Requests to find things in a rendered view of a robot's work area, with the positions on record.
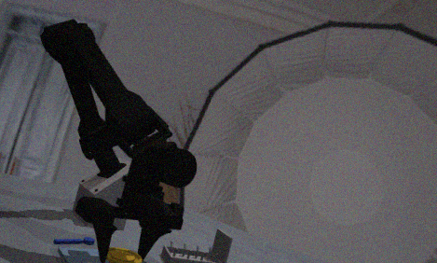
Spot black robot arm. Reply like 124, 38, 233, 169
40, 19, 197, 233

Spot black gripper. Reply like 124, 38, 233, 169
75, 172, 184, 263

